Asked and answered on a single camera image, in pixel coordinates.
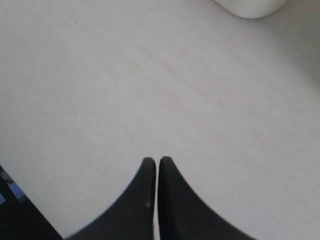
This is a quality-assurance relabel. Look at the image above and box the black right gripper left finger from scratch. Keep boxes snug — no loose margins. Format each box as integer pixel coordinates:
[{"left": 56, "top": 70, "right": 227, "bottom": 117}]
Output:
[{"left": 68, "top": 157, "right": 157, "bottom": 240}]

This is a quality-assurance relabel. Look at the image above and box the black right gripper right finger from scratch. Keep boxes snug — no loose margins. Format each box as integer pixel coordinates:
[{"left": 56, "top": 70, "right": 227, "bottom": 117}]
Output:
[{"left": 157, "top": 156, "right": 248, "bottom": 240}]

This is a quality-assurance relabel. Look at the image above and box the cream plastic bin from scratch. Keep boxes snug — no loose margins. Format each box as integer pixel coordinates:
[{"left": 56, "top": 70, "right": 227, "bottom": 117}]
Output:
[{"left": 215, "top": 0, "right": 287, "bottom": 19}]

